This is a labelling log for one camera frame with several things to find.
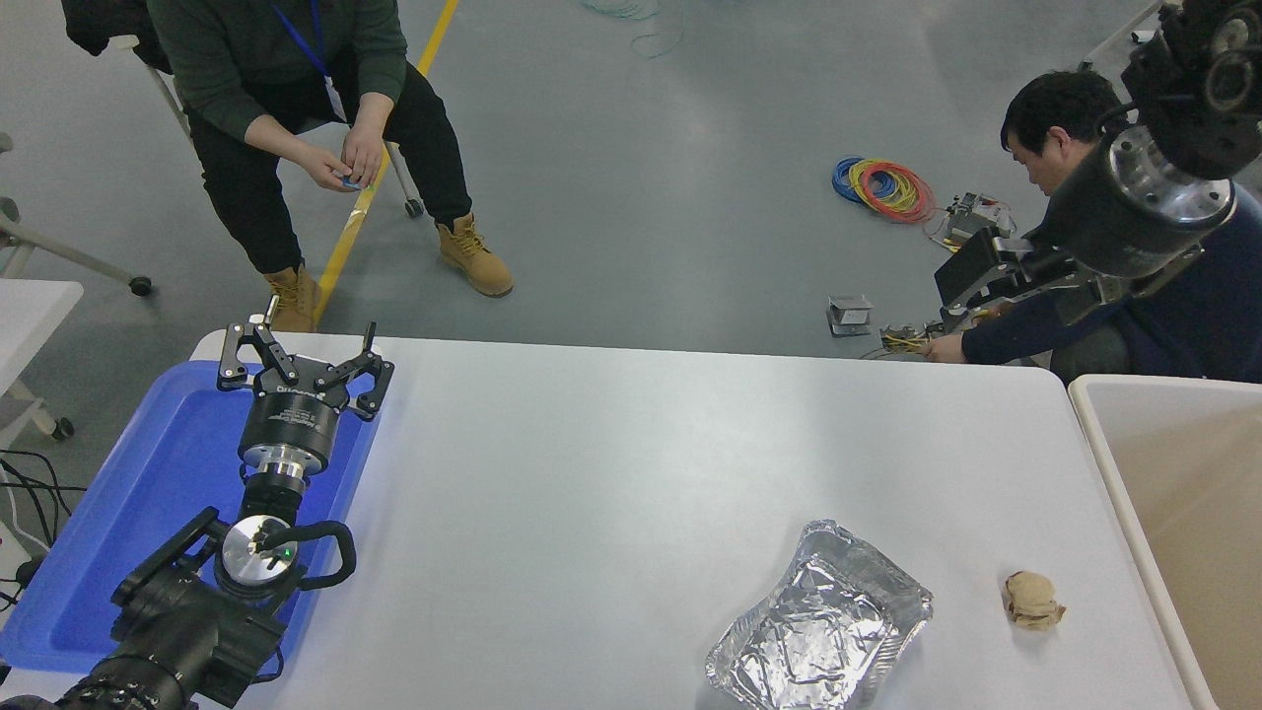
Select black floor cables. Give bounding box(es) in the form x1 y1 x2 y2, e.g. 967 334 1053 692
0 449 90 612

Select white side table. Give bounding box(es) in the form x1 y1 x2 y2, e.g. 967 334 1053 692
0 279 85 440

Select large pale bin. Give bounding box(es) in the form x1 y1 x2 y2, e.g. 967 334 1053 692
1070 373 1262 710

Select person's right hand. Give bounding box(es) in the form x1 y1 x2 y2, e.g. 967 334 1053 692
301 143 356 191

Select crumpled foil tray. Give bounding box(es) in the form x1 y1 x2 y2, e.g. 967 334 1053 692
704 519 935 710

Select black jacket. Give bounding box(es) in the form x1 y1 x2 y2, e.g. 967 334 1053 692
61 0 174 75

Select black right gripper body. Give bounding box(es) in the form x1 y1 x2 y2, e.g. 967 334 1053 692
1028 146 1201 283

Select grey wheeled stand leg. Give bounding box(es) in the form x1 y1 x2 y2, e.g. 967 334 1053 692
0 133 154 297

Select small metal box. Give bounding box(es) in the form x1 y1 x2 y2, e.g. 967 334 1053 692
828 294 876 338

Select crumpled tan paper ball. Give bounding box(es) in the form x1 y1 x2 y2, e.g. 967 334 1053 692
1004 570 1068 632

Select red and yellow cable coil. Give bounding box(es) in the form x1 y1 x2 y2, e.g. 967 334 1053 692
848 158 938 225

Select small wired floor device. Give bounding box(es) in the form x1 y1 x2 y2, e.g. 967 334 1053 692
932 192 1017 252

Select blue cable coil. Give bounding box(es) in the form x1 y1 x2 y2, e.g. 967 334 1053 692
831 156 900 206

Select blue plastic tray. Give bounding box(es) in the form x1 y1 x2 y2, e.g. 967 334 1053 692
0 359 386 676

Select teal floor cable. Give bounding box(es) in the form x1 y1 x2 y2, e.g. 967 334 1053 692
580 0 683 58

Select person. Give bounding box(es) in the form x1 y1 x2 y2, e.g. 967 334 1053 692
925 69 1262 386
146 0 515 333

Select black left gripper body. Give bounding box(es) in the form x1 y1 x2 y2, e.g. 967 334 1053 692
238 359 349 472

